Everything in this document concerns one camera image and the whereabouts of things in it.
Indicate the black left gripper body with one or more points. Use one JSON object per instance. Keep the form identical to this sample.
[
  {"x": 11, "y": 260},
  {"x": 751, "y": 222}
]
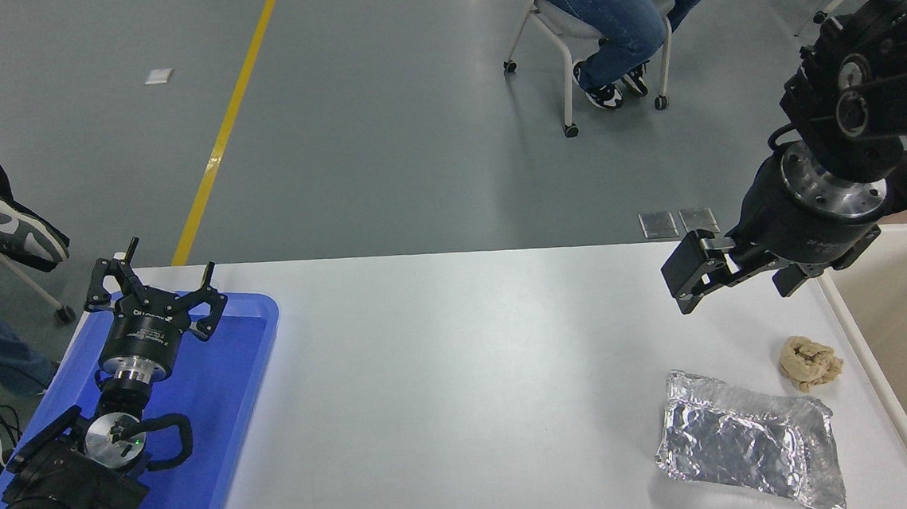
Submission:
[{"x": 146, "y": 332}]

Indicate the metal floor plate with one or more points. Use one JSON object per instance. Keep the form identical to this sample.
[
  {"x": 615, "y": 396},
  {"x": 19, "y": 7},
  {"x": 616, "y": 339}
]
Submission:
[
  {"x": 659, "y": 225},
  {"x": 698, "y": 220}
]

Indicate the white wheeled chair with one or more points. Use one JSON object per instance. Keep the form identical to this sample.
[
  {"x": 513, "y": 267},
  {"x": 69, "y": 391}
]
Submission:
[{"x": 566, "y": 31}]

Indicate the seated person on white chair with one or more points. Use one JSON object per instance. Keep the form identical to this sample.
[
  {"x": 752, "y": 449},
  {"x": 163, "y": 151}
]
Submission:
[{"x": 612, "y": 4}]

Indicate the grey chair leg with caster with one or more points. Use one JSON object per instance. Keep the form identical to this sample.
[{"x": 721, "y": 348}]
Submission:
[{"x": 33, "y": 288}]

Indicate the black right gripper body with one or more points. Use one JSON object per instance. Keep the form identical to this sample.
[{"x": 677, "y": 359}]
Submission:
[{"x": 787, "y": 223}]

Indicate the crumpled tan paper ball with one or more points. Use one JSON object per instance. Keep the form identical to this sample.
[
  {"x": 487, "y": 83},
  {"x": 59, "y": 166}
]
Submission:
[{"x": 808, "y": 363}]

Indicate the silver foil plate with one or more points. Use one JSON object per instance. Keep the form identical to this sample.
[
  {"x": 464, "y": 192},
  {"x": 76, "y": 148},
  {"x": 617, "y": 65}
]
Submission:
[{"x": 746, "y": 442}]

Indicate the blue plastic tray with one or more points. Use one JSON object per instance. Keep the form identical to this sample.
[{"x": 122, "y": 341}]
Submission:
[{"x": 216, "y": 399}]

